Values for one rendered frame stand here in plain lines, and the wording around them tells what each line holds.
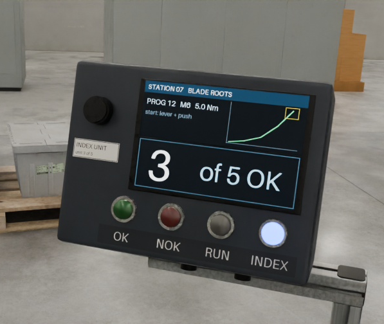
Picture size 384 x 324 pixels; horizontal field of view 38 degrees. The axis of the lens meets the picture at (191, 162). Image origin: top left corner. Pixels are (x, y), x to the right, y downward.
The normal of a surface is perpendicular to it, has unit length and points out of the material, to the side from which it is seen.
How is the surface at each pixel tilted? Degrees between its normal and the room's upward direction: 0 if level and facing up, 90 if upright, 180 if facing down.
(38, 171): 95
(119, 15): 90
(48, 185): 96
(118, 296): 0
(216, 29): 90
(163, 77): 75
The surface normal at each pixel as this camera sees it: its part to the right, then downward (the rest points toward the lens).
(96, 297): 0.05, -0.96
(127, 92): -0.26, 0.00
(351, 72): 0.24, 0.29
